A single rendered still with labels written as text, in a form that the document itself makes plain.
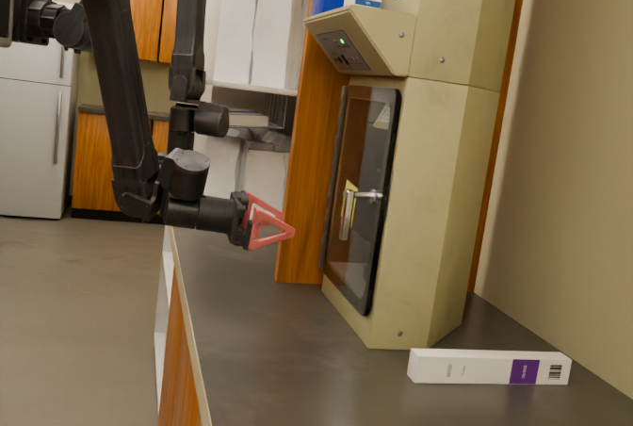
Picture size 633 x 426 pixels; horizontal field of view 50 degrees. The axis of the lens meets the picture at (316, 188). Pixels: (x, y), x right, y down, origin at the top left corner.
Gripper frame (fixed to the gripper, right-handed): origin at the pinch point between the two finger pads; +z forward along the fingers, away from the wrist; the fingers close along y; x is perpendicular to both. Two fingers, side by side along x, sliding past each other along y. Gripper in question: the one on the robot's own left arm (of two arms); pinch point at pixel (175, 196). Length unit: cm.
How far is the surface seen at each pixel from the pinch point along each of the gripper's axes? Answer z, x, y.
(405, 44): -36, -46, 31
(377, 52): -34, -45, 27
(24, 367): 108, 154, -49
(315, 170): -9.5, -8.7, 28.7
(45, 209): 97, 444, -75
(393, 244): -2, -46, 34
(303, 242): 6.9, -8.6, 28.1
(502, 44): -39, -35, 55
